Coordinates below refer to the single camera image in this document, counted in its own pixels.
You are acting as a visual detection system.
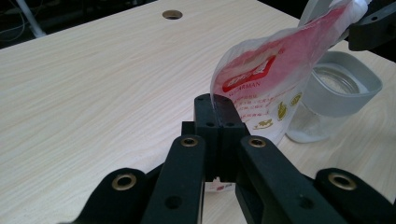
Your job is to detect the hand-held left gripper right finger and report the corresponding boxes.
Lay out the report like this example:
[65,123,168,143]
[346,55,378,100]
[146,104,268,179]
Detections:
[214,93,250,183]

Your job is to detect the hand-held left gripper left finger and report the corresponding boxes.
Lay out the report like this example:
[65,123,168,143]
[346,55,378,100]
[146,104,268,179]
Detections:
[181,92,222,183]

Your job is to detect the clear pink snack bag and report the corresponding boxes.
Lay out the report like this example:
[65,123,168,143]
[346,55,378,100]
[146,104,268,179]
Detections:
[205,0,372,193]

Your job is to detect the white desk leg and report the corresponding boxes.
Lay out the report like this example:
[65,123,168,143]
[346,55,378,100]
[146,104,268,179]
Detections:
[15,0,48,39]

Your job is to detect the grey cable grommet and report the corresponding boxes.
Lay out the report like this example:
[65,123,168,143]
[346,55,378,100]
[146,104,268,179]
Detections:
[162,9,184,21]

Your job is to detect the bundle of floor cables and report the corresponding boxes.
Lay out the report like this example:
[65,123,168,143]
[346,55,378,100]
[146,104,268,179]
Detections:
[0,7,27,43]

